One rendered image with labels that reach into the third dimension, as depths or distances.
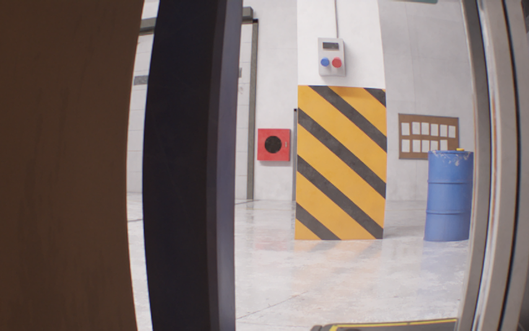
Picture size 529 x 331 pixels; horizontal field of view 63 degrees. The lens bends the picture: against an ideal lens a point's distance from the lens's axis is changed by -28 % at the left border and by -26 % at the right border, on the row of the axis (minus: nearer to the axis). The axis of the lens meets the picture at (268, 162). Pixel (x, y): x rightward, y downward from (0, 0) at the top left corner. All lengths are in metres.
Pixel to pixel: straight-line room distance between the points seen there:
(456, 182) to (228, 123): 4.93
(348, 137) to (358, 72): 0.68
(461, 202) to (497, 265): 4.52
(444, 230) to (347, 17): 2.45
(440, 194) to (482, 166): 4.27
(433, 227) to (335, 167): 1.28
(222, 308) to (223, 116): 0.06
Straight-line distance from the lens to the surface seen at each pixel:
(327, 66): 5.54
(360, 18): 5.77
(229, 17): 0.18
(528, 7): 13.38
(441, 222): 5.14
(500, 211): 0.62
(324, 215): 5.57
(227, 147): 0.18
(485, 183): 0.87
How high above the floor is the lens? 0.65
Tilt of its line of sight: 1 degrees up
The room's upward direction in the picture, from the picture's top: 1 degrees clockwise
